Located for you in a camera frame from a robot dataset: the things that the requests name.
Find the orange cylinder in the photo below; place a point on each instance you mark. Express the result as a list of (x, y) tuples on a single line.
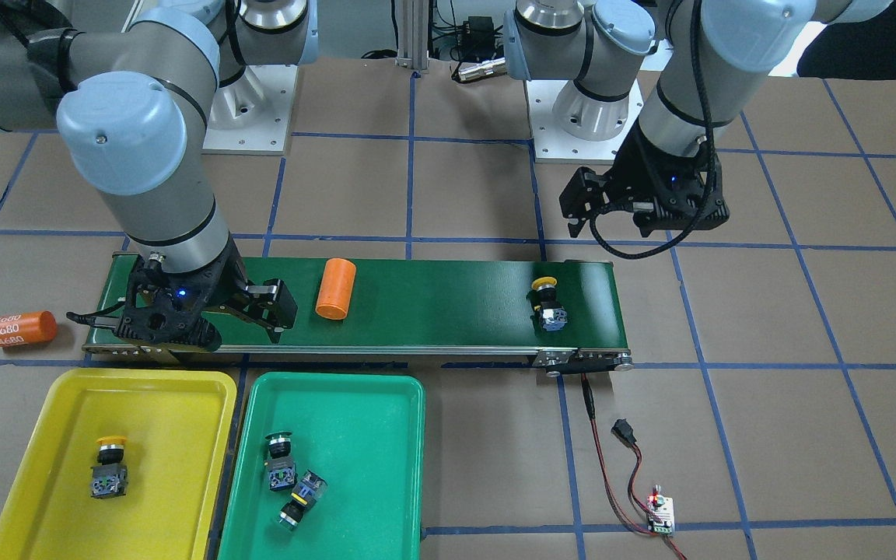
[(27, 329), (335, 290)]

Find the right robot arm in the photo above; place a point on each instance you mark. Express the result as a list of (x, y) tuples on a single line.
[(133, 108)]

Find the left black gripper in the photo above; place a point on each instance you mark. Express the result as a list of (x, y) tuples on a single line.
[(636, 176)]

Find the green conveyor belt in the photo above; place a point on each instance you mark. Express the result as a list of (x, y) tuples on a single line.
[(432, 307)]

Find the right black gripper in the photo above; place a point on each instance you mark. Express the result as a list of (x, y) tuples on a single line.
[(228, 274)]

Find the small circuit board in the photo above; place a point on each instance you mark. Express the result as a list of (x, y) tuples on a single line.
[(660, 513)]

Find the yellow push button switch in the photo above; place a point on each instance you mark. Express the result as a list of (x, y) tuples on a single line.
[(110, 474)]

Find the green push button switch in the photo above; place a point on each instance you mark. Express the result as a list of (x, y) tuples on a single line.
[(306, 493)]

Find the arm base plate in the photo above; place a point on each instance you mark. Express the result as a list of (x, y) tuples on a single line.
[(253, 115), (572, 140)]

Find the yellow tray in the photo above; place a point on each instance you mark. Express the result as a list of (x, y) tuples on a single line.
[(176, 424)]

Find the green tray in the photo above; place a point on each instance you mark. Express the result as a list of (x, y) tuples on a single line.
[(364, 435)]

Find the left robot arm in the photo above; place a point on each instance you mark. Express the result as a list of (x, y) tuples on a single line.
[(671, 76)]

